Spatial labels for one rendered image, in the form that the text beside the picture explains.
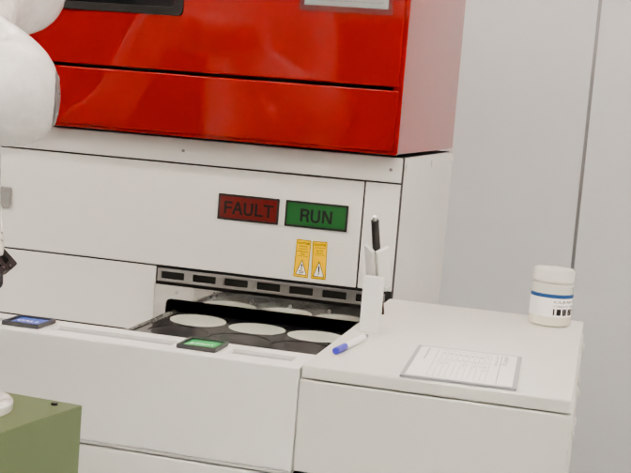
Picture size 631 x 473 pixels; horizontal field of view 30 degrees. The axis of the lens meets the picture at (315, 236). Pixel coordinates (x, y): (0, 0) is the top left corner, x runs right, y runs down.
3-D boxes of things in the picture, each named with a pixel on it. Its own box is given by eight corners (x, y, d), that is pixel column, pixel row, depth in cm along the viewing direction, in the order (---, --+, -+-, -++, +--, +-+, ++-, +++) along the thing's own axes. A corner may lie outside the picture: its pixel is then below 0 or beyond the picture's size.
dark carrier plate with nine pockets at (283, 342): (178, 314, 219) (178, 312, 218) (359, 337, 211) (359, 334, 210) (100, 347, 185) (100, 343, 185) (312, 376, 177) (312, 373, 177)
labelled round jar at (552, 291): (529, 317, 203) (534, 263, 202) (571, 323, 202) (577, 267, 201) (526, 324, 197) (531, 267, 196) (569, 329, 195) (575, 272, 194)
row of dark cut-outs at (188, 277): (158, 280, 224) (159, 267, 224) (384, 307, 214) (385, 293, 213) (157, 280, 223) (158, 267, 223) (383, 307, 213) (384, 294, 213)
